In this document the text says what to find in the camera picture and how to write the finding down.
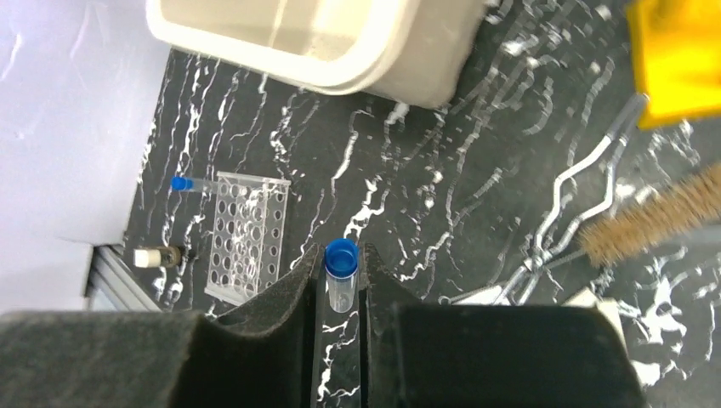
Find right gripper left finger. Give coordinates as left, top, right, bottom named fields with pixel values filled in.
left=1, top=246, right=321, bottom=407

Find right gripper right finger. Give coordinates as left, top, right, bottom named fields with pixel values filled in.
left=360, top=243, right=646, bottom=407

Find blue capped test tube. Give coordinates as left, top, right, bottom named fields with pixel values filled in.
left=324, top=238, right=359, bottom=314

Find white plastic packet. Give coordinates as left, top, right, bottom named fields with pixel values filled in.
left=451, top=285, right=510, bottom=305

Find clear acrylic tube rack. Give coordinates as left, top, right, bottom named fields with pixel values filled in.
left=204, top=172, right=291, bottom=306

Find metal crucible tongs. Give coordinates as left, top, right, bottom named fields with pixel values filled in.
left=439, top=93, right=650, bottom=305

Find white plastic bin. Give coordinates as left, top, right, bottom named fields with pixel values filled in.
left=145, top=0, right=489, bottom=109

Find bristle test tube brush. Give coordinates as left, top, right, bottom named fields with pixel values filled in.
left=546, top=162, right=720, bottom=269

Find yellow test tube rack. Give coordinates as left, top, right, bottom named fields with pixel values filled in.
left=625, top=0, right=720, bottom=130

